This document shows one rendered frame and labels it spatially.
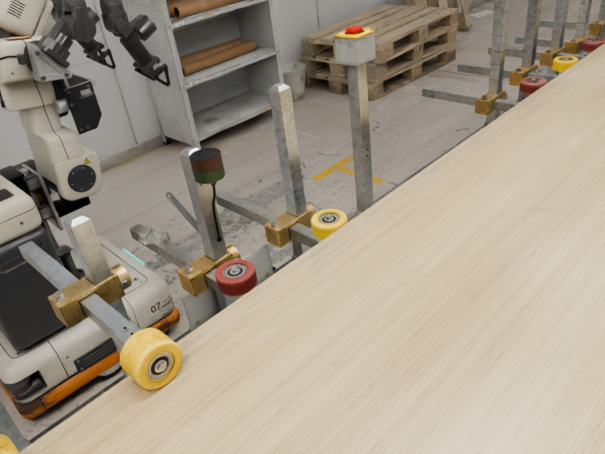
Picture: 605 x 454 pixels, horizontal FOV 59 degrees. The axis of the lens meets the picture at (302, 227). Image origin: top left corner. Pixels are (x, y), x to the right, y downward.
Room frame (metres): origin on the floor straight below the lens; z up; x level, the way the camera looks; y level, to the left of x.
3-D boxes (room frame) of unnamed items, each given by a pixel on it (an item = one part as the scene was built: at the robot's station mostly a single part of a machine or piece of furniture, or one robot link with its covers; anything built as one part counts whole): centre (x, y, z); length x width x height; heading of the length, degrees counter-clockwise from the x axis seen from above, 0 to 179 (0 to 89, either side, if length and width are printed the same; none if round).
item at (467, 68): (1.98, -0.87, 0.83); 0.43 x 0.03 x 0.04; 41
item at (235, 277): (0.86, 0.14, 0.85); 0.08 x 0.08 x 0.11
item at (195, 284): (0.96, 0.21, 0.85); 0.14 x 0.06 x 0.05; 131
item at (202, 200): (0.98, 0.20, 0.89); 0.04 x 0.04 x 0.48; 41
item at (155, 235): (1.09, 0.35, 0.87); 0.09 x 0.07 x 0.02; 41
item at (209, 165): (0.94, 0.16, 1.11); 0.06 x 0.06 x 0.02
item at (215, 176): (0.94, 0.16, 1.09); 0.06 x 0.06 x 0.02
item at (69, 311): (0.80, 0.40, 0.95); 0.14 x 0.06 x 0.05; 131
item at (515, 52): (2.14, -1.05, 0.83); 0.43 x 0.03 x 0.04; 41
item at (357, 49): (1.31, -0.19, 1.18); 0.07 x 0.07 x 0.08; 41
